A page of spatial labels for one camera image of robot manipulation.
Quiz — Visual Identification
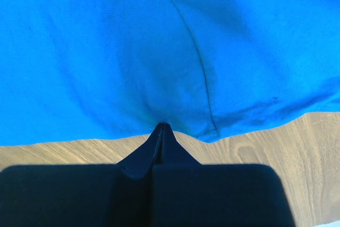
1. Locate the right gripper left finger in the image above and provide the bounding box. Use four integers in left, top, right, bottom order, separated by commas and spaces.
1, 125, 163, 226

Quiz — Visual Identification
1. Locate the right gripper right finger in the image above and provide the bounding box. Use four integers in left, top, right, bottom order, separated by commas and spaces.
152, 124, 295, 226

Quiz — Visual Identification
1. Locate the blue t shirt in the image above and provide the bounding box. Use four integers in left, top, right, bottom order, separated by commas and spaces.
1, 0, 339, 146

